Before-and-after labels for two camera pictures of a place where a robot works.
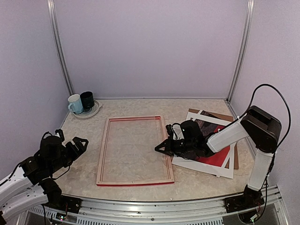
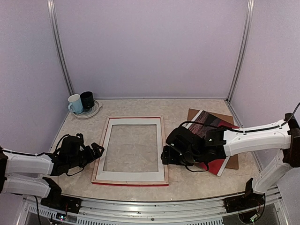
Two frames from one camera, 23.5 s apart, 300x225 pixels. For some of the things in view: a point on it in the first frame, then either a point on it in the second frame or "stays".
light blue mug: x=75 y=104 stays
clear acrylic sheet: x=129 y=154 stays
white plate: x=89 y=112 stays
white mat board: x=227 y=169 -> x=131 y=176
